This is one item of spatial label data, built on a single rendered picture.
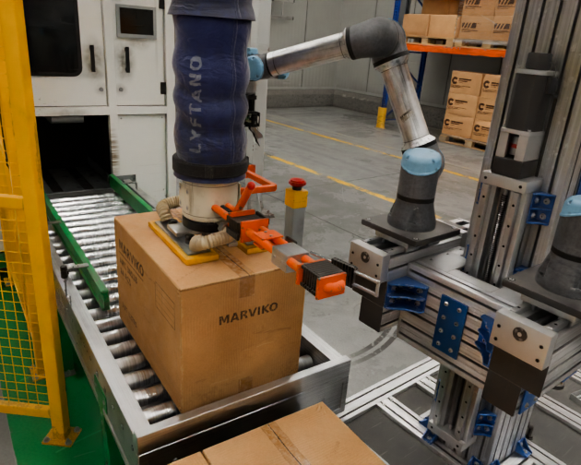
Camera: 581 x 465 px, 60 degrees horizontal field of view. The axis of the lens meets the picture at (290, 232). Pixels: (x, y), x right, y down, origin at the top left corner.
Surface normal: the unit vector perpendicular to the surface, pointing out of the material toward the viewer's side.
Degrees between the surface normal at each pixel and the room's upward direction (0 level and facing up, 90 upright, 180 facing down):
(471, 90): 92
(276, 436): 0
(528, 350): 90
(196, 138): 73
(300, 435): 0
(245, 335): 90
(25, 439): 0
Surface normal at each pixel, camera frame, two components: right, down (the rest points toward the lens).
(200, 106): -0.09, 0.01
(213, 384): 0.55, 0.33
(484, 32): -0.79, 0.17
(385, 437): 0.07, -0.93
